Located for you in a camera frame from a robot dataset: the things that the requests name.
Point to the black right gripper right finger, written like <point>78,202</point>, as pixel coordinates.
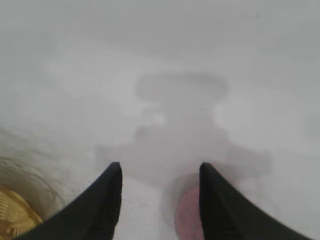
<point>225,212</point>

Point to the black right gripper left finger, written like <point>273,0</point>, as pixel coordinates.
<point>95,212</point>

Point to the pink peach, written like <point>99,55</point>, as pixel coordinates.
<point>188,215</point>

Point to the yellow woven wicker basket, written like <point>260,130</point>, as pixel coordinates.
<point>15,215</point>

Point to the transparent round plate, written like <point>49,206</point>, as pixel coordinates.
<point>42,180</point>

